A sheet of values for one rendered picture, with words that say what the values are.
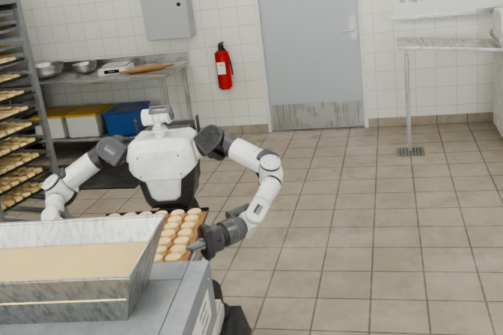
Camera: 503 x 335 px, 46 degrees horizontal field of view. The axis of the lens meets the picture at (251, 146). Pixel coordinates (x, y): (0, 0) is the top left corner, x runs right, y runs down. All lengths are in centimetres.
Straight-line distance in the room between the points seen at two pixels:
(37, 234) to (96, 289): 36
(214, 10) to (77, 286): 542
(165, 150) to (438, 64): 439
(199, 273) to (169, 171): 97
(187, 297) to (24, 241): 45
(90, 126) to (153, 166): 424
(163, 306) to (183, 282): 10
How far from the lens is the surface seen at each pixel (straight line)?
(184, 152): 232
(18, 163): 340
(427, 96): 640
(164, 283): 141
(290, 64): 641
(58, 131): 677
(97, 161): 248
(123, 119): 637
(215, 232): 196
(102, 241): 147
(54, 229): 152
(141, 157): 235
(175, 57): 660
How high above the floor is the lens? 187
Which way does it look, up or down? 18 degrees down
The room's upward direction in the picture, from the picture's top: 7 degrees counter-clockwise
